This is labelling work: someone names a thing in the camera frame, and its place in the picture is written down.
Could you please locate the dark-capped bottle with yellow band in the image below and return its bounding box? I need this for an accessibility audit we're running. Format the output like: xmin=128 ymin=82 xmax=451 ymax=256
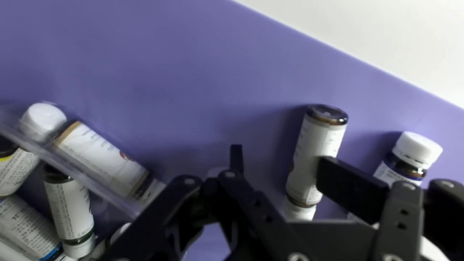
xmin=0 ymin=137 xmax=41 ymax=197

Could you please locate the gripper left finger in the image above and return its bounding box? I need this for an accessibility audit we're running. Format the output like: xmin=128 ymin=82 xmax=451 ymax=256
xmin=104 ymin=144 xmax=302 ymax=261

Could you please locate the white-capped bottle with tan-edged label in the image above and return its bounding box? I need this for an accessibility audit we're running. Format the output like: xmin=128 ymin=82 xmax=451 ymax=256
xmin=20 ymin=103 xmax=165 ymax=203

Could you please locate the bottle with green-edged label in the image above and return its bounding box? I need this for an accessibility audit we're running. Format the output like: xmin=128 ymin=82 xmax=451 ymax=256
xmin=43 ymin=166 xmax=97 ymax=258

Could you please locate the clear plastic container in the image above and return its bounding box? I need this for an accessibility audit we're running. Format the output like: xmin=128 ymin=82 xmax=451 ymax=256
xmin=0 ymin=101 xmax=168 ymax=261

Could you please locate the blue bottle with white cap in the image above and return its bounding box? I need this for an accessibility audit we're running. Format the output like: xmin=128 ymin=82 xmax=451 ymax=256
xmin=346 ymin=131 xmax=443 ymax=222

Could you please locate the brown bottle with white label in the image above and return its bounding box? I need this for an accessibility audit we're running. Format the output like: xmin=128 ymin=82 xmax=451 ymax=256
xmin=282 ymin=104 xmax=349 ymax=222

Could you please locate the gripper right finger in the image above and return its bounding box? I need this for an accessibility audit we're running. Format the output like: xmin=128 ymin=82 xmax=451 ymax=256
xmin=315 ymin=156 xmax=464 ymax=261

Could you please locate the bottle with blue-edged label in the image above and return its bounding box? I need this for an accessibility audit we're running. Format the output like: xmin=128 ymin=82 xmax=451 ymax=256
xmin=0 ymin=195 xmax=65 ymax=261

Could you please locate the purple mat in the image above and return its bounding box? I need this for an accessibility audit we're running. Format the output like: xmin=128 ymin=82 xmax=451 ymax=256
xmin=0 ymin=0 xmax=464 ymax=261

